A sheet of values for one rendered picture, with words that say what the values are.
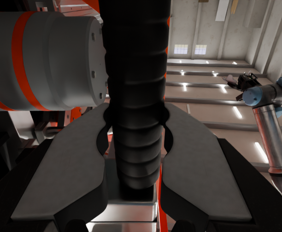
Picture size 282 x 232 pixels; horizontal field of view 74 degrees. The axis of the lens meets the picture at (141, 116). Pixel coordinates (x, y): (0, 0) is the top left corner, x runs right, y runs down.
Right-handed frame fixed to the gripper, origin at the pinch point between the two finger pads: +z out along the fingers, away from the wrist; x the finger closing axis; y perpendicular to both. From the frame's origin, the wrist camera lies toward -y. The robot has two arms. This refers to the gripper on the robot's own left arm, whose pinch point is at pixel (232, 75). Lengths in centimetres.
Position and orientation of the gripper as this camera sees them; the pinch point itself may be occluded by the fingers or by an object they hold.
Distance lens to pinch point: 125.6
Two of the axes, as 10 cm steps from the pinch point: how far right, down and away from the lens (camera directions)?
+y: -0.5, -6.7, -7.4
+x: -9.7, 1.9, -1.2
